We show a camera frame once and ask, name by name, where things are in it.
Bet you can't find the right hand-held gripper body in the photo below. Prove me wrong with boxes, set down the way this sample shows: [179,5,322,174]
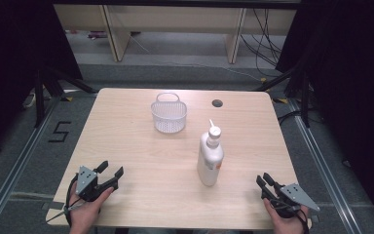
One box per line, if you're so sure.
[261,182,321,219]

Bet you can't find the bundle of black cables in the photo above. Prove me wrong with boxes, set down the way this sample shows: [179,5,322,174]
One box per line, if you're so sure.
[239,7,284,78]

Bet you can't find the black metal stand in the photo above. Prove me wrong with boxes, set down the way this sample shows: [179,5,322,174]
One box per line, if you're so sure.
[253,65,312,129]
[33,65,99,129]

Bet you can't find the thin white floor cable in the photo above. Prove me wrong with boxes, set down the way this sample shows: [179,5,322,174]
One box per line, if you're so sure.
[129,32,265,83]

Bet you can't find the cable tie on cable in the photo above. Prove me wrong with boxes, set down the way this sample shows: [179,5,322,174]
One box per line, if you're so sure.
[45,204,86,224]

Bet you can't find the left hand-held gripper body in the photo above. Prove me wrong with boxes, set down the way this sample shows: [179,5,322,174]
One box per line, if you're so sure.
[74,165,120,203]

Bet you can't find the black floor cable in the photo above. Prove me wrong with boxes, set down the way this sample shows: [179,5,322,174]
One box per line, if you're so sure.
[277,109,304,127]

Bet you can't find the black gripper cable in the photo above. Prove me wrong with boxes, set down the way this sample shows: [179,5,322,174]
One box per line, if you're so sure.
[64,173,81,228]
[295,208,311,234]

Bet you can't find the person's left hand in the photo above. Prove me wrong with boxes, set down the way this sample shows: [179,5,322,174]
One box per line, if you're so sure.
[68,186,115,234]

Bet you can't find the black curtain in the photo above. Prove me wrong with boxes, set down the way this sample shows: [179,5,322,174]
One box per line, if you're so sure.
[0,0,85,164]
[275,0,374,226]

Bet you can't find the white pump bottle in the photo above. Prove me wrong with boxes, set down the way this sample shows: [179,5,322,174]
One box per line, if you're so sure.
[196,118,225,188]

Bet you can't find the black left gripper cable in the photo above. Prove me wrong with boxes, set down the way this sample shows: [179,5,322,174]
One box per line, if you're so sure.
[64,173,81,228]

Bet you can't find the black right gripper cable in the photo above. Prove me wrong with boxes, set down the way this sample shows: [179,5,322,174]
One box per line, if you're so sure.
[295,208,311,234]

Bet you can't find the person's right hand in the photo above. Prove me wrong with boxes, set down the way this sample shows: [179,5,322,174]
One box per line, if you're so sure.
[262,198,310,234]

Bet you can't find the metal floor rail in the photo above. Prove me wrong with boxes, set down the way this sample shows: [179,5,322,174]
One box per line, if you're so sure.
[0,97,63,234]
[286,97,365,234]

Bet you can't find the clear plastic basket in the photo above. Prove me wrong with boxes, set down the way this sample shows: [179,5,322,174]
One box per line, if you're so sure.
[150,92,189,135]

